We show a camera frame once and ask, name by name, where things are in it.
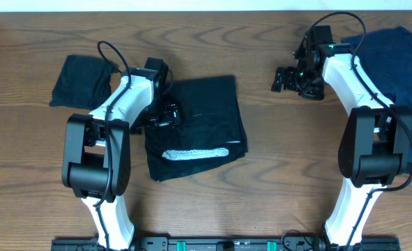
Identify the black shorts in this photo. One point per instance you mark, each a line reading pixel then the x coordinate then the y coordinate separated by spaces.
pixel 210 134

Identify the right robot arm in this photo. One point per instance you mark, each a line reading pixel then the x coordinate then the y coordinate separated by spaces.
pixel 374 148

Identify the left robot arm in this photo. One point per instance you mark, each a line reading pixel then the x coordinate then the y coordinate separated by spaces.
pixel 96 158

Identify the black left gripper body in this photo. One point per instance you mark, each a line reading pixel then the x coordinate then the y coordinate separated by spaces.
pixel 169 116

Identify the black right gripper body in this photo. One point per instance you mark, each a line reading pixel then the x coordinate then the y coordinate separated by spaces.
pixel 286 78

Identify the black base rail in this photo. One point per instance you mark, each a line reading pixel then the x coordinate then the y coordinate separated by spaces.
pixel 226 244

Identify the dark navy clothes pile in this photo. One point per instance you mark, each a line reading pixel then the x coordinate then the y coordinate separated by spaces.
pixel 386 57

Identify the folded black cloth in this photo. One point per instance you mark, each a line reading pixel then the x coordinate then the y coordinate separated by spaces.
pixel 83 83

